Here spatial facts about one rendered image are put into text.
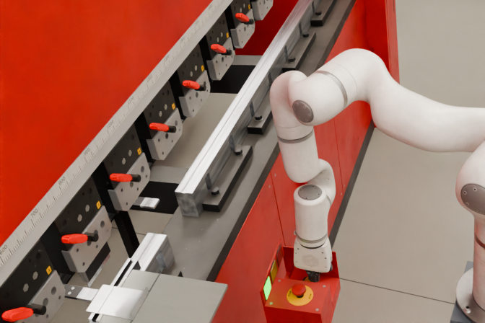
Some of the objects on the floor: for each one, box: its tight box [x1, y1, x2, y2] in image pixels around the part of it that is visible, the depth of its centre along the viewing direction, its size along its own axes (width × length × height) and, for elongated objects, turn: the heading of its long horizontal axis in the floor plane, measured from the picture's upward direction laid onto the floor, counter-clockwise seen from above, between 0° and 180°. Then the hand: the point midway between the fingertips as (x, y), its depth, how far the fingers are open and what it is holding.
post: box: [114, 211, 140, 259], centre depth 265 cm, size 5×5×200 cm
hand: (314, 276), depth 192 cm, fingers closed
